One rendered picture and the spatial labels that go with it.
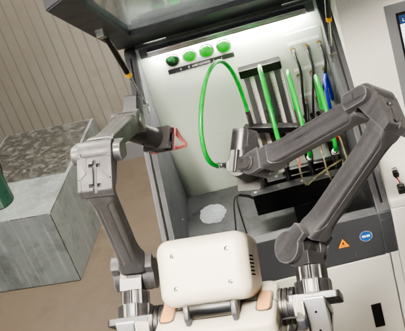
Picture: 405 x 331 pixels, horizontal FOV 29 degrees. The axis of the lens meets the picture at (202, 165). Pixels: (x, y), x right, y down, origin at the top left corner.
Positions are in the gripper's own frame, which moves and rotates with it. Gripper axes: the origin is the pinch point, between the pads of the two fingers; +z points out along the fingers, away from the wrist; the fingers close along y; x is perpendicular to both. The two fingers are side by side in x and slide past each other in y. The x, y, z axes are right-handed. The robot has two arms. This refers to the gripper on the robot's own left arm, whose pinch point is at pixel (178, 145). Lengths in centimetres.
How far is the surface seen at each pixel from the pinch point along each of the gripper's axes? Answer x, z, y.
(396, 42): -37, 48, -43
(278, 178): 1.4, 47.1, -0.1
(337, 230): 20, 45, -25
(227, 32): -44, 25, 6
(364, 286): 36, 64, -23
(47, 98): -87, 120, 242
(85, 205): -13, 113, 186
